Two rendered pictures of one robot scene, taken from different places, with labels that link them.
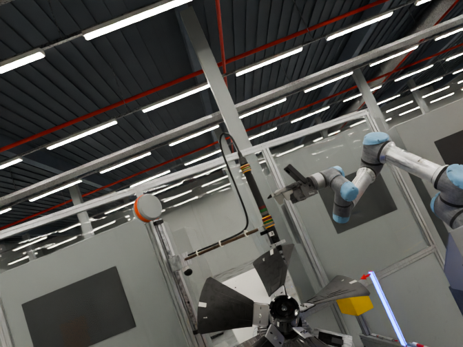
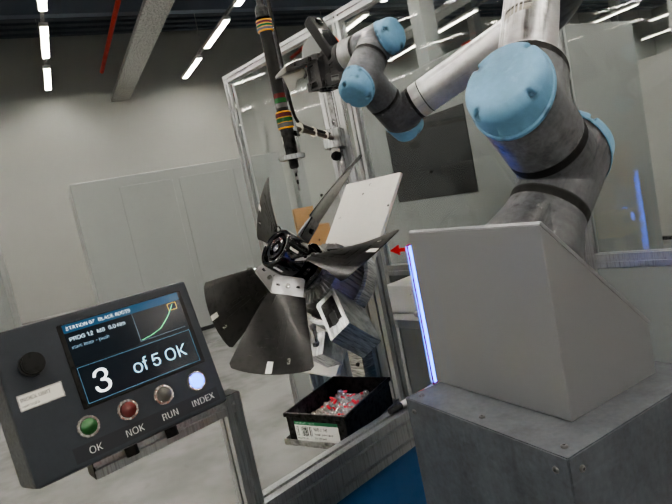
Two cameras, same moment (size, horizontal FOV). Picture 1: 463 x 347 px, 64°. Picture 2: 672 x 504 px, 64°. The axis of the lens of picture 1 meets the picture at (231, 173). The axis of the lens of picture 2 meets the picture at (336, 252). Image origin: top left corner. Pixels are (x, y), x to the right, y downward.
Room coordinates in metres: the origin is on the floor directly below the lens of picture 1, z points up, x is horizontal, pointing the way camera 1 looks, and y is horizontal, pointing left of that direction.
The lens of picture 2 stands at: (1.05, -1.44, 1.33)
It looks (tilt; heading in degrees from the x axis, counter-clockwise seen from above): 6 degrees down; 66
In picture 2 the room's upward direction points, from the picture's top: 12 degrees counter-clockwise
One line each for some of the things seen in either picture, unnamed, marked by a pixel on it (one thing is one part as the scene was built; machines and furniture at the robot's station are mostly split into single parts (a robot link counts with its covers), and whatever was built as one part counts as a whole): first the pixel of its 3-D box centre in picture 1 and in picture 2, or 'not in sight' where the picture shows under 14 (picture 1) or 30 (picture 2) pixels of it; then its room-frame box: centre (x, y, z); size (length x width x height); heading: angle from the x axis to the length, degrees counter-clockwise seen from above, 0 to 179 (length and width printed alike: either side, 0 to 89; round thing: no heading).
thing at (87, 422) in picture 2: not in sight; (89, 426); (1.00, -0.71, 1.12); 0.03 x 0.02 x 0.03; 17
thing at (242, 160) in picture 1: (259, 200); (276, 83); (1.59, -0.07, 1.65); 0.04 x 0.04 x 0.46
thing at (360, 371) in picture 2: not in sight; (369, 362); (1.85, 0.25, 0.73); 0.15 x 0.09 x 0.22; 17
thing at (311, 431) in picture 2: not in sight; (341, 408); (1.49, -0.30, 0.85); 0.22 x 0.17 x 0.07; 32
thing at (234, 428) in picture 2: not in sight; (239, 449); (1.19, -0.57, 0.96); 0.03 x 0.03 x 0.20; 17
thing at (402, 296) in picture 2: not in sight; (410, 293); (2.09, 0.29, 0.92); 0.17 x 0.16 x 0.11; 17
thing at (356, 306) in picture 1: (353, 303); not in sight; (1.98, -0.32, 1.02); 0.16 x 0.10 x 0.11; 17
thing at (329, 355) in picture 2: not in sight; (326, 349); (1.59, -0.03, 0.91); 0.12 x 0.08 x 0.12; 17
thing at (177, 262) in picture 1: (179, 261); (334, 138); (1.98, 0.43, 1.54); 0.10 x 0.07 x 0.08; 52
